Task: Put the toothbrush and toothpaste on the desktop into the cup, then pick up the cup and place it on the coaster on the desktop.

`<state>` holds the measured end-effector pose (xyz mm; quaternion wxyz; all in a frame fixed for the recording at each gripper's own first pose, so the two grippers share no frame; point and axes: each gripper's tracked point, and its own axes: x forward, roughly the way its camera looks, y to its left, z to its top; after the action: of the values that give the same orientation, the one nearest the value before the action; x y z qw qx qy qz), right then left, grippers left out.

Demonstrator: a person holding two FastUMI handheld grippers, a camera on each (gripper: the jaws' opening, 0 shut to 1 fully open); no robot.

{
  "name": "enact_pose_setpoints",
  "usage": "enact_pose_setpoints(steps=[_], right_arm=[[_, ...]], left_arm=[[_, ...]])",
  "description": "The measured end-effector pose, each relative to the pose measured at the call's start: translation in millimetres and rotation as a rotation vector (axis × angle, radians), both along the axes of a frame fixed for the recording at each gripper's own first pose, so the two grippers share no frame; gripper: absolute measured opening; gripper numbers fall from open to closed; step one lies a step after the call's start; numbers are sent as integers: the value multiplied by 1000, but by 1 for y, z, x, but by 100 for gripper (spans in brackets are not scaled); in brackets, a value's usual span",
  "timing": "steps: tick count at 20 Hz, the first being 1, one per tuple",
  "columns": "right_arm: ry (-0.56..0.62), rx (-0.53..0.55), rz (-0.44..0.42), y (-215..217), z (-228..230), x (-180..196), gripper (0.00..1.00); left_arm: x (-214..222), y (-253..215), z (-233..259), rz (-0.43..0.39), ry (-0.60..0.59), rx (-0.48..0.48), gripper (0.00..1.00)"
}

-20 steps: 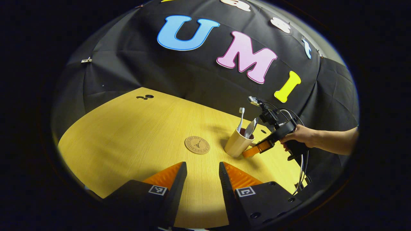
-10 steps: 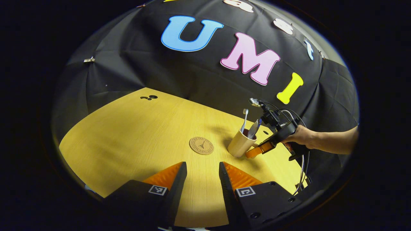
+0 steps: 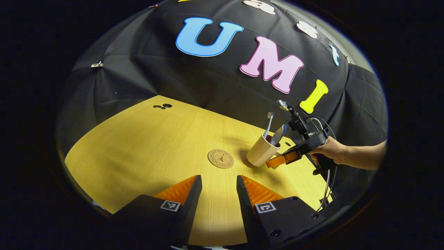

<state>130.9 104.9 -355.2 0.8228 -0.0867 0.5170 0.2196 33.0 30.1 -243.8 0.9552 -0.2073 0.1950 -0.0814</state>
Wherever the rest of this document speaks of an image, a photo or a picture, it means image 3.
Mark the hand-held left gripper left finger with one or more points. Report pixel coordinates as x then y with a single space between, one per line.
190 208

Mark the round cork coaster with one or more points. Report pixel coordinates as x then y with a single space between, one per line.
221 158

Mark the silver cloth clip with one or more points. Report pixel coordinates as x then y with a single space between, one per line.
96 64

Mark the black backdrop cloth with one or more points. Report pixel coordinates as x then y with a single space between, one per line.
156 69

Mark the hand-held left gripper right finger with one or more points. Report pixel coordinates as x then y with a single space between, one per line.
247 211

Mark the white toothpaste tube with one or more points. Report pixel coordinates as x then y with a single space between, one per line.
277 135

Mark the wooden desktop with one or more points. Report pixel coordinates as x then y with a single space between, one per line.
145 146

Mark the light blue toothbrush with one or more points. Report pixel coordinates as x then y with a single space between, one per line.
269 121

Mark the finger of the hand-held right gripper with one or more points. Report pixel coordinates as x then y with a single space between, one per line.
281 160

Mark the beige cup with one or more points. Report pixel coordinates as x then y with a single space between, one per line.
260 152

